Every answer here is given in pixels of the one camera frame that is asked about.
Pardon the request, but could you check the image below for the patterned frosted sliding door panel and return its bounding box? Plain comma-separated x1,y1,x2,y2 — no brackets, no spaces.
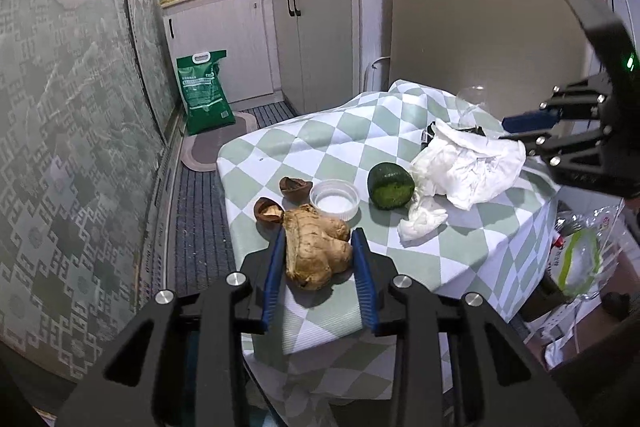
0,0,168,385
122,0,182,148

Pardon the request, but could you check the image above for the brown nut shell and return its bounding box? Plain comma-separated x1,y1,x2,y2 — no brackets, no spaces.
278,177,315,202
253,198,286,225

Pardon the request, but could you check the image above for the green avocado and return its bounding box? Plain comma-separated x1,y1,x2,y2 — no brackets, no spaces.
367,162,416,211

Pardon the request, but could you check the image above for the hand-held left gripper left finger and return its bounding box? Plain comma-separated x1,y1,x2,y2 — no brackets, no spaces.
57,227,288,427

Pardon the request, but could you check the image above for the green rice bag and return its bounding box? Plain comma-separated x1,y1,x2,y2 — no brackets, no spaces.
176,49,237,136

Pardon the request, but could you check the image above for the beige refrigerator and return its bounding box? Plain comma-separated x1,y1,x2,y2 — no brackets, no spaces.
390,0,616,122

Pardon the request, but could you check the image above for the large white tissue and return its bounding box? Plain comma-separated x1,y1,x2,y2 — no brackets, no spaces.
409,119,527,210

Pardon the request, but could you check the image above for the white plastic lid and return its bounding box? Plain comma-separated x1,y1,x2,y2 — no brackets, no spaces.
309,179,361,222

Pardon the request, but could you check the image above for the ginger root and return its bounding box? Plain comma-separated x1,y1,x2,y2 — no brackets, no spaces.
284,204,353,292

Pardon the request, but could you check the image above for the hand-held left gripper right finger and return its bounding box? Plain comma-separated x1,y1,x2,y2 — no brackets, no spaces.
350,229,581,427

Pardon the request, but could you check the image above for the dark striped floor mat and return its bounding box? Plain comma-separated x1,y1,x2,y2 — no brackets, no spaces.
165,99,301,295

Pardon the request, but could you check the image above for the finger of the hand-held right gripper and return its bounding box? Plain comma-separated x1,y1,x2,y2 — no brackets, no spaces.
501,74,616,134
522,127,621,195

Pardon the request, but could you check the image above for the small crumpled white tissue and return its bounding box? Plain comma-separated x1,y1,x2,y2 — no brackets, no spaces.
397,194,449,244

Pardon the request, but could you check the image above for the taller white kitchen cabinet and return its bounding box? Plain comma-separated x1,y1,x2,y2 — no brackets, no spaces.
272,0,393,115

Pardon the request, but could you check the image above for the oval grey floor mat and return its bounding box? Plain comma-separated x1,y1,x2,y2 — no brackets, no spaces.
181,109,258,172

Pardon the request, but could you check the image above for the clear plastic bag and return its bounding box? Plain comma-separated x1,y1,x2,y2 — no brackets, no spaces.
547,204,626,298

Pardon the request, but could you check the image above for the green white checkered tablecloth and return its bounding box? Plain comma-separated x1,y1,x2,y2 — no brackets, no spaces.
216,79,561,403

